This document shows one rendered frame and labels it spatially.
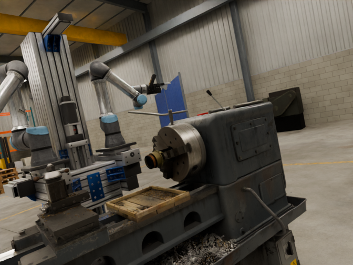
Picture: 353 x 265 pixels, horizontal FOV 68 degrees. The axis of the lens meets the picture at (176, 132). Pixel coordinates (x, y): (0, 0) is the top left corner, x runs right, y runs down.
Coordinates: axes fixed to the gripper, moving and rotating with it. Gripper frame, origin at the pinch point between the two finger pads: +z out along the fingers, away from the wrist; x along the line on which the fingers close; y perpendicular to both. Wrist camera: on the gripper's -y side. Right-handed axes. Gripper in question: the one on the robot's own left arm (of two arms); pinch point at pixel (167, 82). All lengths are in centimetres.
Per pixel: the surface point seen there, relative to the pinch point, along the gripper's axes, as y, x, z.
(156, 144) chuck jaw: 33, 76, -43
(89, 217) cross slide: 46, 112, -84
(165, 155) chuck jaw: 37, 86, -42
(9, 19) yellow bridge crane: -343, -1017, -209
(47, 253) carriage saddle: 53, 115, -100
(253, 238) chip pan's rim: 87, 109, -9
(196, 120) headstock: 24, 80, -18
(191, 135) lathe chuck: 30, 89, -27
